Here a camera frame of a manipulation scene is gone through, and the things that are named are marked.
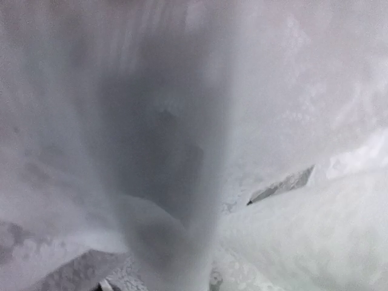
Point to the green striped pet tent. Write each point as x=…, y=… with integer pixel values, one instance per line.
x=193, y=145

